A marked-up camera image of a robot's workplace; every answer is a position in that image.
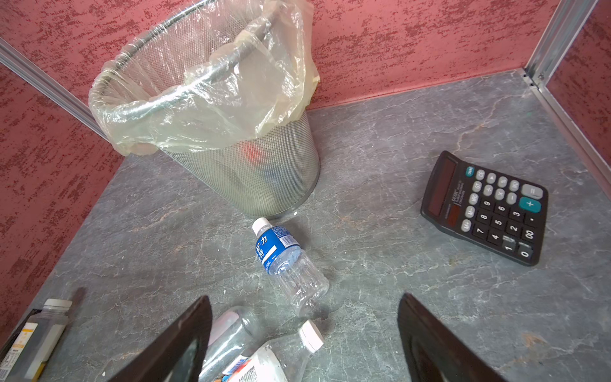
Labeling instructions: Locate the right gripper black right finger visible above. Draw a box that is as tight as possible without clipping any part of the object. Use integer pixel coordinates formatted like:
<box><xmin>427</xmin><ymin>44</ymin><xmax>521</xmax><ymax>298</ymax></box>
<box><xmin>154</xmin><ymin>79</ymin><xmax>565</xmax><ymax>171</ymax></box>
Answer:
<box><xmin>397</xmin><ymin>293</ymin><xmax>504</xmax><ymax>381</ymax></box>

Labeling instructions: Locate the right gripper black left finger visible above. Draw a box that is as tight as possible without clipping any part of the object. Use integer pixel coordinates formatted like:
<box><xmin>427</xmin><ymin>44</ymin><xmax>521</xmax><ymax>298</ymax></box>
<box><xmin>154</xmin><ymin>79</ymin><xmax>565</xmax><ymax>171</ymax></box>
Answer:
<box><xmin>111</xmin><ymin>295</ymin><xmax>213</xmax><ymax>382</ymax></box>

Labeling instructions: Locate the small yellow label bottle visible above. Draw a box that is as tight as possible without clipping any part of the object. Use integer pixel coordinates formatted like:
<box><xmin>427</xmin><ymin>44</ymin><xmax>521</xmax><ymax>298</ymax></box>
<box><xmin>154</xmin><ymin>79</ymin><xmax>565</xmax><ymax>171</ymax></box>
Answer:
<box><xmin>1</xmin><ymin>299</ymin><xmax>73</xmax><ymax>381</ymax></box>

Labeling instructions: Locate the blue label bottle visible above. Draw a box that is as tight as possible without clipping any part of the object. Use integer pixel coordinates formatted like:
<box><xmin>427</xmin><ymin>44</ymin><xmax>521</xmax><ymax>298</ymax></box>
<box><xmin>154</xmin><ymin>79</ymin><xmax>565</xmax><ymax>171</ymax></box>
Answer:
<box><xmin>252</xmin><ymin>217</ymin><xmax>330</xmax><ymax>317</ymax></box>

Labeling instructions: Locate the red cap cola bottle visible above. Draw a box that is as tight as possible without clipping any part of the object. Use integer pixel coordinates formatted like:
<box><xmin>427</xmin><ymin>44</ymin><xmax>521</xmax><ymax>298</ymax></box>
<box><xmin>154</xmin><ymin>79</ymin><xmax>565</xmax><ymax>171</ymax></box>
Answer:
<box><xmin>238</xmin><ymin>141</ymin><xmax>266</xmax><ymax>173</ymax></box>

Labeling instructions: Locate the silver mesh waste bin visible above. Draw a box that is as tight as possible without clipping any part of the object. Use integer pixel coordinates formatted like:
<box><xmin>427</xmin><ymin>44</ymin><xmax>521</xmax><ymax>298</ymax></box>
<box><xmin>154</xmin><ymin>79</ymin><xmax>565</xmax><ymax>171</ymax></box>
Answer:
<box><xmin>88</xmin><ymin>1</ymin><xmax>320</xmax><ymax>218</ymax></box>

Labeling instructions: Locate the clear plastic bin liner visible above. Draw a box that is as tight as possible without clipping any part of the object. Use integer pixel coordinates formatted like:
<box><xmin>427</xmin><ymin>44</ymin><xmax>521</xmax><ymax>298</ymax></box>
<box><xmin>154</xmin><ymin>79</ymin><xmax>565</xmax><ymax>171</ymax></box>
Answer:
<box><xmin>88</xmin><ymin>1</ymin><xmax>320</xmax><ymax>155</ymax></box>

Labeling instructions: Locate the blue cap clear bottle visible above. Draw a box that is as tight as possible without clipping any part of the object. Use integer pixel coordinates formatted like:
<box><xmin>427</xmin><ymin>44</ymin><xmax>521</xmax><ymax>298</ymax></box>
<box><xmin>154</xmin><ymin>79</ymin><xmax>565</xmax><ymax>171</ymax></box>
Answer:
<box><xmin>198</xmin><ymin>306</ymin><xmax>263</xmax><ymax>381</ymax></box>

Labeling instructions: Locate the red white label water bottle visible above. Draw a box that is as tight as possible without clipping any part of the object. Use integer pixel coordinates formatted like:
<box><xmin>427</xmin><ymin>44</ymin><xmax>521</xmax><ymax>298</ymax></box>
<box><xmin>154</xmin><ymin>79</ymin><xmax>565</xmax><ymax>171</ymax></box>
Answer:
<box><xmin>227</xmin><ymin>320</ymin><xmax>324</xmax><ymax>382</ymax></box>

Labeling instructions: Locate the black desk calculator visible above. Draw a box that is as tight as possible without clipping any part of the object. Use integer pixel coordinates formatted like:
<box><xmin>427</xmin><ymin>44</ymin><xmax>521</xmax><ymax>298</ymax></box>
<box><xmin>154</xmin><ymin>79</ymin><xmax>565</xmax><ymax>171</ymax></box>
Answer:
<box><xmin>420</xmin><ymin>151</ymin><xmax>549</xmax><ymax>267</ymax></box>

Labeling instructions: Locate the aluminium left corner post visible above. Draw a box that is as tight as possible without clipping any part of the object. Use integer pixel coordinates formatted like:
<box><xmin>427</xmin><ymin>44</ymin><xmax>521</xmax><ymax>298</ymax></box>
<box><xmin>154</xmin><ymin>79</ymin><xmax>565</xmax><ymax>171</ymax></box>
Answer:
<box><xmin>1</xmin><ymin>39</ymin><xmax>108</xmax><ymax>141</ymax></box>

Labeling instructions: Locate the aluminium corner post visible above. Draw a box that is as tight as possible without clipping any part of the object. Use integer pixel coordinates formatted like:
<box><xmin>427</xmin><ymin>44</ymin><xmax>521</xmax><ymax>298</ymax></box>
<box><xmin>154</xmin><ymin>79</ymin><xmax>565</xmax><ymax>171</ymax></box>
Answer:
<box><xmin>524</xmin><ymin>0</ymin><xmax>599</xmax><ymax>88</ymax></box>
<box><xmin>1</xmin><ymin>39</ymin><xmax>108</xmax><ymax>141</ymax></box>

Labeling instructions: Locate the aluminium right corner post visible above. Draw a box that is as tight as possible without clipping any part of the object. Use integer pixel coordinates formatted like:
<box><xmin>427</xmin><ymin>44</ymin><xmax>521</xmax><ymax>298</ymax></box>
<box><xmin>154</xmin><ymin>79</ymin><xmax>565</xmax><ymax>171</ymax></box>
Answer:
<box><xmin>524</xmin><ymin>0</ymin><xmax>599</xmax><ymax>88</ymax></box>

